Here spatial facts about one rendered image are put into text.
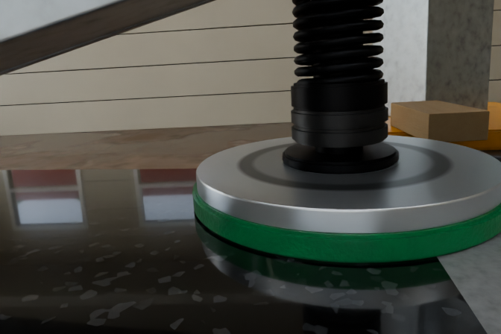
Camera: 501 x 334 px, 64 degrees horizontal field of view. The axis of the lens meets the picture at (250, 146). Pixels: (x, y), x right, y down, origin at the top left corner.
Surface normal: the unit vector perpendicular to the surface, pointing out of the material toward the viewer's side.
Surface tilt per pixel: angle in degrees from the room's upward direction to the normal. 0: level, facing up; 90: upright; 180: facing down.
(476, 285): 0
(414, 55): 90
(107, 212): 0
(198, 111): 90
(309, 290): 0
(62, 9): 90
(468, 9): 90
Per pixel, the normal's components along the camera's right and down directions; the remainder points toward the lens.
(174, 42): -0.06, 0.20
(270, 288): -0.06, -0.98
